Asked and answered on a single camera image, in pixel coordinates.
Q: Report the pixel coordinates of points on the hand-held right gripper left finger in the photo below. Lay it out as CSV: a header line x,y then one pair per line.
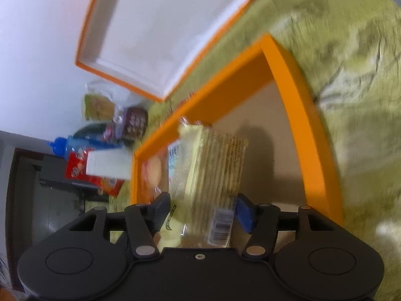
x,y
161,211

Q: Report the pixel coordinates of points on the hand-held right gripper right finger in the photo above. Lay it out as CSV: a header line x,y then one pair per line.
x,y
246,216

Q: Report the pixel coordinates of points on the round pastry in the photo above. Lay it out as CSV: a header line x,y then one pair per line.
x,y
153,169

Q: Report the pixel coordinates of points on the clear cracker packet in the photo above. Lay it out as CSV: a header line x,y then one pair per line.
x,y
213,169

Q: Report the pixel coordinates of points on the orange box base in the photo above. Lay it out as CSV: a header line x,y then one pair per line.
x,y
300,116

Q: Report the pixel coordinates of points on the orange box lid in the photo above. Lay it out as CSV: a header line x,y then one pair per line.
x,y
156,31

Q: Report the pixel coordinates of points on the white carton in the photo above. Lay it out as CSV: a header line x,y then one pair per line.
x,y
108,163

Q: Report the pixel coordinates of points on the jar with purple lid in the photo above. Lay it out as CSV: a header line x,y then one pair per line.
x,y
134,122

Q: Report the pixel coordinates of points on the red snack packet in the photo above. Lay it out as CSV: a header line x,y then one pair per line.
x,y
75,169

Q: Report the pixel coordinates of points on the dark green bottle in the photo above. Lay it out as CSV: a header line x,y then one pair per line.
x,y
91,130

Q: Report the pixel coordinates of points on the dark cabinet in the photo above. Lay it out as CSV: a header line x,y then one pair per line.
x,y
53,175

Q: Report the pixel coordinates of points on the blue bottle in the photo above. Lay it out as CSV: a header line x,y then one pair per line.
x,y
62,145

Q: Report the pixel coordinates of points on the clear plastic bag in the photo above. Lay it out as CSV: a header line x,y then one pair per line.
x,y
123,97

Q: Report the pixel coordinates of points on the yellow snack packet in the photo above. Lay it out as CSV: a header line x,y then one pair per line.
x,y
97,106

